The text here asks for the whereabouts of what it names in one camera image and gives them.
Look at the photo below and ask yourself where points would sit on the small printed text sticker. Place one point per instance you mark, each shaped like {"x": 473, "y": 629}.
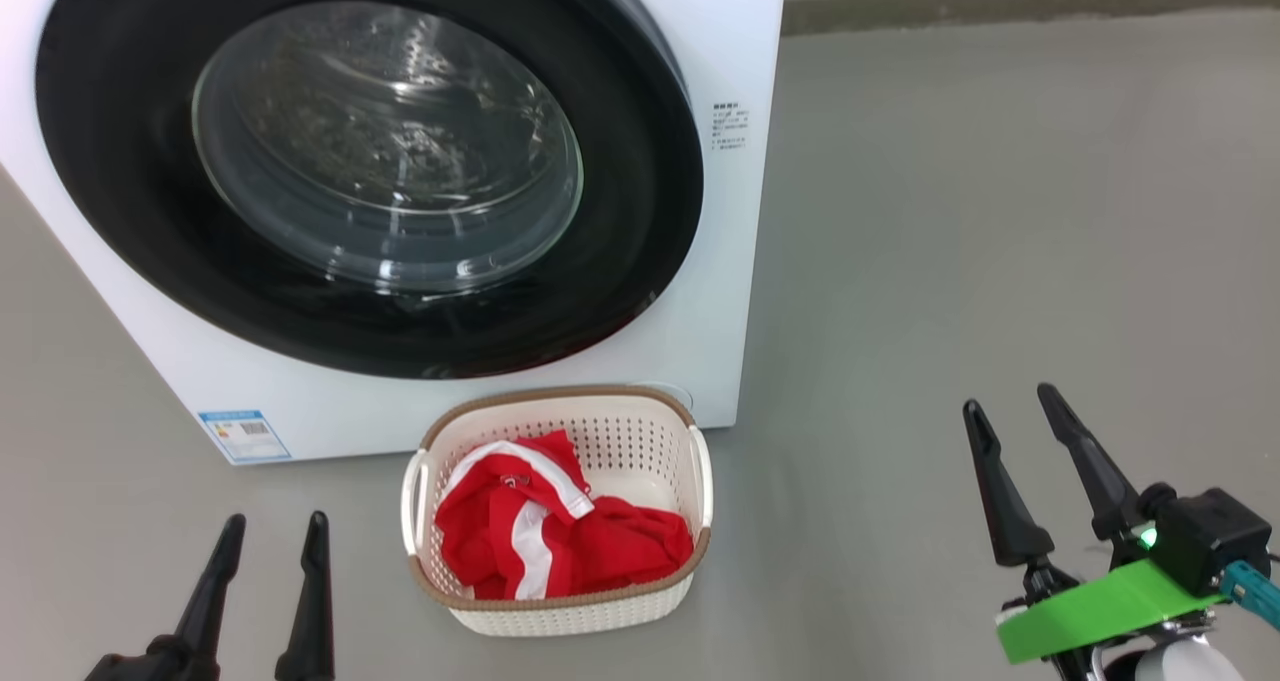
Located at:
{"x": 729, "y": 126}

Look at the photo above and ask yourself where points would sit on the white front-load washing machine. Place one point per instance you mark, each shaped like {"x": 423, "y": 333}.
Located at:
{"x": 730, "y": 311}

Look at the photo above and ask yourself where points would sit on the blue energy label sticker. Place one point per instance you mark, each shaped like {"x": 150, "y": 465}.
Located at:
{"x": 244, "y": 436}

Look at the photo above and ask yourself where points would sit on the cream perforated laundry basket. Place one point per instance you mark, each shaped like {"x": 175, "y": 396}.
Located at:
{"x": 640, "y": 451}

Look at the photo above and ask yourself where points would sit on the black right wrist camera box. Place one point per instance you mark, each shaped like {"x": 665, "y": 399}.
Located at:
{"x": 1215, "y": 541}

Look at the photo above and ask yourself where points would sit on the red and white garment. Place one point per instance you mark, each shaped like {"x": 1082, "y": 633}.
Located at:
{"x": 620, "y": 551}

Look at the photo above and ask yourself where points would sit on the round white drain cover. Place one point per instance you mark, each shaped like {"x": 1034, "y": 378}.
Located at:
{"x": 678, "y": 393}

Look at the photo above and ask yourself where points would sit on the black round glass washer door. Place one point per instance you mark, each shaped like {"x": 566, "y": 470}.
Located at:
{"x": 630, "y": 161}

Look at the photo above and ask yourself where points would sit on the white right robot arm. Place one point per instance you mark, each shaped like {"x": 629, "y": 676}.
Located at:
{"x": 1190, "y": 663}

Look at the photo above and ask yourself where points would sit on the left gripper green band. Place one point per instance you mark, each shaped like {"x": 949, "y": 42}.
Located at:
{"x": 140, "y": 669}

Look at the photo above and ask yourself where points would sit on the teal right camera connector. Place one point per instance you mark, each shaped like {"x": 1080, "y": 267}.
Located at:
{"x": 1255, "y": 591}

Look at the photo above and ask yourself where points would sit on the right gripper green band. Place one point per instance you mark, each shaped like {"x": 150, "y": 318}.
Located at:
{"x": 1090, "y": 611}

